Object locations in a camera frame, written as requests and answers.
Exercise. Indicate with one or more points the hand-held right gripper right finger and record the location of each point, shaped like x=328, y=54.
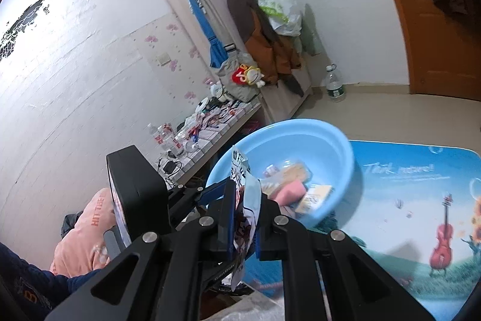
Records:
x=265, y=234

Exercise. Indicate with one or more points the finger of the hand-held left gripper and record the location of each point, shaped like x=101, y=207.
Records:
x=210, y=193
x=188, y=215

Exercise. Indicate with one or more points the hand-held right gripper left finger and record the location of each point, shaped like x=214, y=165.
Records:
x=226, y=227

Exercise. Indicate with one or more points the white blue printed snack packet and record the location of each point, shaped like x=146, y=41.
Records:
x=246, y=193

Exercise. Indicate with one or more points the pink cylindrical container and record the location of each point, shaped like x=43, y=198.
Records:
x=289, y=193

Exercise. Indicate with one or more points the yellow white snack packet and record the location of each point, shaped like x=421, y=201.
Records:
x=313, y=198

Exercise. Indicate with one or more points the clear packet of beige noodles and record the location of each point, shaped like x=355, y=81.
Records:
x=295, y=172

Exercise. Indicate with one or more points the light blue plastic basin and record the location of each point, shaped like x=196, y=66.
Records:
x=300, y=140

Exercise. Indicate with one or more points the person's left forearm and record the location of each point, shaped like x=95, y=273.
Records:
x=30, y=287

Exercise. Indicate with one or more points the black power adapter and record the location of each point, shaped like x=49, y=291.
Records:
x=170, y=166

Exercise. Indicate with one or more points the red label water bottle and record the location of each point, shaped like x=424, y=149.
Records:
x=167, y=138
x=154, y=136

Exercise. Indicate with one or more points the white tiled shelf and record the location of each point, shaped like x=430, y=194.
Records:
x=221, y=133

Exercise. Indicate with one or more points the clutter of small packets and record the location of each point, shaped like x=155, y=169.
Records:
x=210, y=114

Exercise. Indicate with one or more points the grey tote bag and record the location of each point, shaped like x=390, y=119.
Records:
x=236, y=89

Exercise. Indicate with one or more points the red plush charm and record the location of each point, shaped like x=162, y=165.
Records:
x=239, y=75

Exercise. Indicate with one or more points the yellow and white plush toy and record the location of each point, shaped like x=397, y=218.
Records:
x=255, y=75

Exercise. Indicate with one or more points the brown and orange jacket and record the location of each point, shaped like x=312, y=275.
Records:
x=263, y=42

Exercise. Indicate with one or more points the large clear water bottle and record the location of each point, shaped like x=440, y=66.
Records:
x=334, y=88

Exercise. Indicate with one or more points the blue hanging cloth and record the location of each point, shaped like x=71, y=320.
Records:
x=204, y=24

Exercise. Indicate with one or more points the white green printed plastic bag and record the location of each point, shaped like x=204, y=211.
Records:
x=278, y=9

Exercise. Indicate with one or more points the black world map decal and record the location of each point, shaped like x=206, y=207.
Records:
x=22, y=24

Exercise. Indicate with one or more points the brown wooden door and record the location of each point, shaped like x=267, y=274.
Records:
x=432, y=42

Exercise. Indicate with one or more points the white wall socket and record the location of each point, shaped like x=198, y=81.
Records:
x=164, y=59

